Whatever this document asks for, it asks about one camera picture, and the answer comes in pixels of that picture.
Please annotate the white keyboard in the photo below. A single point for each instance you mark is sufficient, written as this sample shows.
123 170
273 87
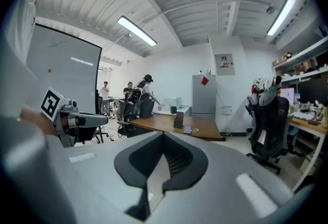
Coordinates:
303 115

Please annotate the wooden table with black legs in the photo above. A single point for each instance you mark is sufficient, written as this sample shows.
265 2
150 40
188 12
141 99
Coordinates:
164 124

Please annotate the black mesh chair with tag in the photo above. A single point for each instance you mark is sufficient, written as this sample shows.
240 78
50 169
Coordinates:
271 125

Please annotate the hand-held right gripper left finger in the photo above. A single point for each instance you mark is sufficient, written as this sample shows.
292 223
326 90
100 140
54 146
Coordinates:
102 182

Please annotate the monitor with pink screen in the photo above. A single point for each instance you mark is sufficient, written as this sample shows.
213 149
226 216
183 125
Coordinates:
287 96

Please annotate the person's left forearm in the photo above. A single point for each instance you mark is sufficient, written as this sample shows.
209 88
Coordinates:
36 121

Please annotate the person's left hand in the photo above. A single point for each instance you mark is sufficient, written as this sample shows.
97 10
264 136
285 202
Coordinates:
73 122

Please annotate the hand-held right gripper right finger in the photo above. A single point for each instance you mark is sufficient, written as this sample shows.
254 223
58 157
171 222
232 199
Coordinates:
217 187

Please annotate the black office chair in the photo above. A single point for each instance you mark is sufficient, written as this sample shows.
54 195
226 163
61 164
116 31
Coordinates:
146 107

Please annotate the black monitor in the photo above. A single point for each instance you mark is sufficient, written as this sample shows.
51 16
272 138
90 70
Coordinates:
314 92

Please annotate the black framed whiteboard on stand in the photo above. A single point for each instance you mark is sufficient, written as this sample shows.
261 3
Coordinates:
64 79

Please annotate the long ceiling light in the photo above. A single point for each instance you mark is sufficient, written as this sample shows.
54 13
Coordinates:
137 30
281 15

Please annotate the brown pen holder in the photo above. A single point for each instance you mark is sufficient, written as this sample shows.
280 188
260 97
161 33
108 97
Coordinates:
178 122

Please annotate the colourful patterned cloth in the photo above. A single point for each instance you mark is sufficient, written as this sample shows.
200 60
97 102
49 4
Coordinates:
265 84

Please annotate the white paper notice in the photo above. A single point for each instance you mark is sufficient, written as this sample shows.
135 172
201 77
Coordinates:
226 110

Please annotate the red paper on fridge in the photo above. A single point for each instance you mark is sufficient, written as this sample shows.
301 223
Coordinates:
205 81

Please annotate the grey electrical panel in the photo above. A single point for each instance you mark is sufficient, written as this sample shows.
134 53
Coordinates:
224 64

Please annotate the grey fridge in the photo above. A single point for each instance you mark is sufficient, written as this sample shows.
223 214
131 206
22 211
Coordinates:
203 100

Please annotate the grey headrest office chair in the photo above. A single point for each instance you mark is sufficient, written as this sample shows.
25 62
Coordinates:
130 109

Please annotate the pink phone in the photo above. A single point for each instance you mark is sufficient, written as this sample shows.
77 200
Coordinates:
187 130

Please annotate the person's light grey shirt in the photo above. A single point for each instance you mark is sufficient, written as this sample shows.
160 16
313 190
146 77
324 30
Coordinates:
18 46

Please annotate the black pen holder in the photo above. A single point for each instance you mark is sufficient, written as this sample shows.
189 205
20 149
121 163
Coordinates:
173 110

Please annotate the wood top desk white frame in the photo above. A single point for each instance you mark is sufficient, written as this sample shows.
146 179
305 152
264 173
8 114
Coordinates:
307 125

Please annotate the white wall shelf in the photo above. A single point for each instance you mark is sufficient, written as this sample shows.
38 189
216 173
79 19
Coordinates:
302 56

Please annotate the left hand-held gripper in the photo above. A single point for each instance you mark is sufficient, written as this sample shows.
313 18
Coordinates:
51 103

